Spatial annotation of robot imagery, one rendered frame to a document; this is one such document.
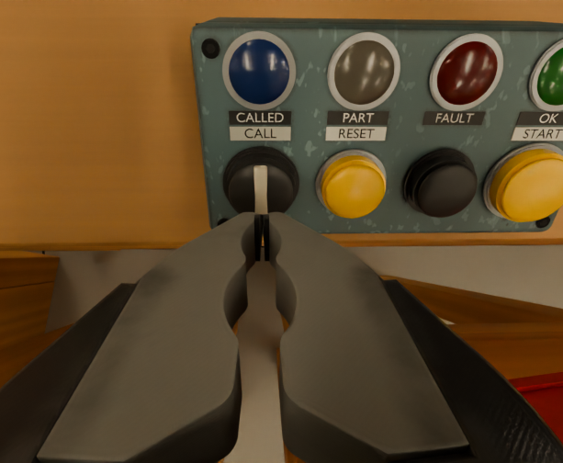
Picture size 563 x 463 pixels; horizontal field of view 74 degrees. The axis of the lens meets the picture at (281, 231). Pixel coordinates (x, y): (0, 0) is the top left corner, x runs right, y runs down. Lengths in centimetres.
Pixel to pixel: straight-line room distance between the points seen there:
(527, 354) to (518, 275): 97
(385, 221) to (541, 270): 119
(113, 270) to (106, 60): 98
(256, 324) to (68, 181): 93
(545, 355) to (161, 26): 33
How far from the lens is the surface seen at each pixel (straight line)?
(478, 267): 124
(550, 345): 35
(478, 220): 18
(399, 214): 16
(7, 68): 23
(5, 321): 110
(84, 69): 21
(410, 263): 115
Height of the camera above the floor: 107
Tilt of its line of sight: 86 degrees down
